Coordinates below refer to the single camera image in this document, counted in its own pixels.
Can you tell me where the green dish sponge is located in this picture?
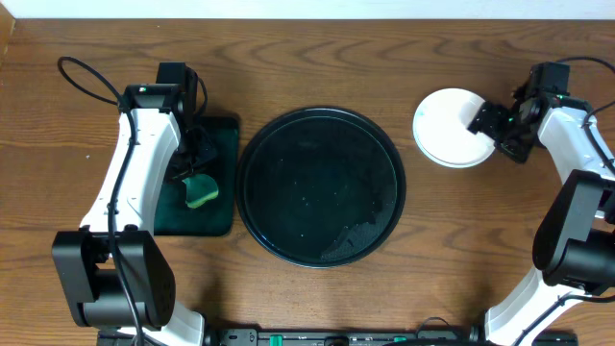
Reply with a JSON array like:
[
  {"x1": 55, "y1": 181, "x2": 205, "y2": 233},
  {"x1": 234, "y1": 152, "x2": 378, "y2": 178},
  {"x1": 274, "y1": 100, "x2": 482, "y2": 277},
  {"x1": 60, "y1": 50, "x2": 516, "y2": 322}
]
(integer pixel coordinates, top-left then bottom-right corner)
[{"x1": 183, "y1": 174, "x2": 219, "y2": 209}]

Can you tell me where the white plate back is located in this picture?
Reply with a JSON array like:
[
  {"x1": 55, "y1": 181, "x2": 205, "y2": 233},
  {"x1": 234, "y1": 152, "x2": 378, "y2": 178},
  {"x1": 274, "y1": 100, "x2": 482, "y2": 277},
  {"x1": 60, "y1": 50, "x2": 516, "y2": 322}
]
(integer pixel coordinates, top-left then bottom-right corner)
[{"x1": 412, "y1": 88, "x2": 495, "y2": 168}]

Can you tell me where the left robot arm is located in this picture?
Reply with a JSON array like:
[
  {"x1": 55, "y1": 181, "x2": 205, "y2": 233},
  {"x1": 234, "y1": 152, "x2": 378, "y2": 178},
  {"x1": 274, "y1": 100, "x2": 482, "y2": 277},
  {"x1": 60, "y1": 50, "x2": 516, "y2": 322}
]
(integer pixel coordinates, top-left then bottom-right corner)
[{"x1": 52, "y1": 62, "x2": 217, "y2": 345}]

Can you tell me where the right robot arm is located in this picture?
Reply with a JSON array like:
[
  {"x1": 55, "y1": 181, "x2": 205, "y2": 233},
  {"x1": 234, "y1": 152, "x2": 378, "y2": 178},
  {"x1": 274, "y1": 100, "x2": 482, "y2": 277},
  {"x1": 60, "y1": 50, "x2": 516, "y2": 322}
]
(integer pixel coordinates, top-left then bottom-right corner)
[{"x1": 465, "y1": 58, "x2": 614, "y2": 345}]

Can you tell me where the rectangular black sponge tray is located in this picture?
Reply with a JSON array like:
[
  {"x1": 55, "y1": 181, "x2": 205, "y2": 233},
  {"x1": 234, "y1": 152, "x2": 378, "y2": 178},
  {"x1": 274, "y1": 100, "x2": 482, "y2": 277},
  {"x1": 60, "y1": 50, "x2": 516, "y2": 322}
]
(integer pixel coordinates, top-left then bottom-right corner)
[{"x1": 154, "y1": 116, "x2": 239, "y2": 236}]

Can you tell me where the round black tray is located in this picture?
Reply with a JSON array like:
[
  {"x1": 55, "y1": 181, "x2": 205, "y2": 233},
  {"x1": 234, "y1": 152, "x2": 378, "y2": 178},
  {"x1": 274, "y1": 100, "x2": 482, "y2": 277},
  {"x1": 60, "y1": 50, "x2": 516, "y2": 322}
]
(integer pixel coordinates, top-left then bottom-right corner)
[{"x1": 235, "y1": 107, "x2": 406, "y2": 268}]

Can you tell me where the left black cable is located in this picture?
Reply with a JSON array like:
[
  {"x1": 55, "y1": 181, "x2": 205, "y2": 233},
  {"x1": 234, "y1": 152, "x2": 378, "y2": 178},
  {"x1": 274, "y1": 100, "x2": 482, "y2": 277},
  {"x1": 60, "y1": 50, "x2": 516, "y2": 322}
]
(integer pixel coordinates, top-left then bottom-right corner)
[{"x1": 57, "y1": 56, "x2": 210, "y2": 346}]

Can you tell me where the black cable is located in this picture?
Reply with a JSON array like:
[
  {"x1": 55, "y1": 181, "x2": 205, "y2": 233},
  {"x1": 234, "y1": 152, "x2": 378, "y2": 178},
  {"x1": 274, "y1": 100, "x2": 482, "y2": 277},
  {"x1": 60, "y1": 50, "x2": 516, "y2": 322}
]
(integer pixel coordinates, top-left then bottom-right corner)
[
  {"x1": 57, "y1": 56, "x2": 210, "y2": 346},
  {"x1": 511, "y1": 56, "x2": 615, "y2": 346}
]

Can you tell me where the right black cable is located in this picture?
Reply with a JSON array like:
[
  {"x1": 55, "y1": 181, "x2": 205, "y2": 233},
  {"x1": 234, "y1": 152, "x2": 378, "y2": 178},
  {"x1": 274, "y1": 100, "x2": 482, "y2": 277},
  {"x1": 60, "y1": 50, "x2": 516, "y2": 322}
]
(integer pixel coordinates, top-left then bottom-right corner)
[{"x1": 511, "y1": 56, "x2": 615, "y2": 346}]

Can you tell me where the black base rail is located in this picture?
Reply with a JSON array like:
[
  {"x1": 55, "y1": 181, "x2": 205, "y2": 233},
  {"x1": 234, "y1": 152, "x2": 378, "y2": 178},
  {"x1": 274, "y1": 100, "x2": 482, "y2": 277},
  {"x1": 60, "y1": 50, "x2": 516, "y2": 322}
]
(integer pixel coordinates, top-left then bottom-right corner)
[{"x1": 95, "y1": 322, "x2": 579, "y2": 346}]

